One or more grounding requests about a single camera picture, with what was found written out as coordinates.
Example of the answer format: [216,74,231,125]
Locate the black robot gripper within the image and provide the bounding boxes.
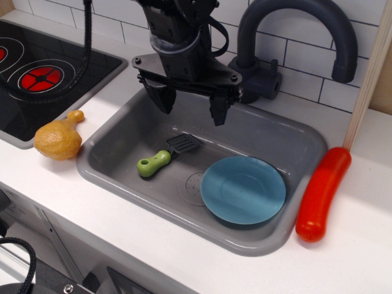
[132,29,241,126]

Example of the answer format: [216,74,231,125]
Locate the green handled grey spatula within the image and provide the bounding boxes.
[137,134,200,178]

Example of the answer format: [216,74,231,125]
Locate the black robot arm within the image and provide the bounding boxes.
[132,1,242,126]

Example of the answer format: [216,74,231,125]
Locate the grey plastic sink basin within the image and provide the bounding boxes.
[77,90,327,257]

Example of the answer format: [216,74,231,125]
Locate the blue plastic plate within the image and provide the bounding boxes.
[200,156,286,225]

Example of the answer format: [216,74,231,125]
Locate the dark grey toy faucet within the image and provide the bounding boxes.
[229,0,358,104]

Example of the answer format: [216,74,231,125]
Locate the yellow toy chicken drumstick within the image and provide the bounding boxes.
[34,110,85,161]

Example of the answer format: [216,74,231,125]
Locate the black toy stove top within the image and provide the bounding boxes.
[1,20,128,149]

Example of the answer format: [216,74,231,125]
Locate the red toy sausage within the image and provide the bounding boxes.
[295,147,352,243]

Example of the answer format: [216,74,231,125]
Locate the black braided cable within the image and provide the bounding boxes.
[0,0,94,102]

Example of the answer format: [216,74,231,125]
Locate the light wooden post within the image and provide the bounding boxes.
[342,0,391,152]

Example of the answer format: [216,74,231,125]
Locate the black cable lower left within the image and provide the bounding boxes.
[0,237,37,292]

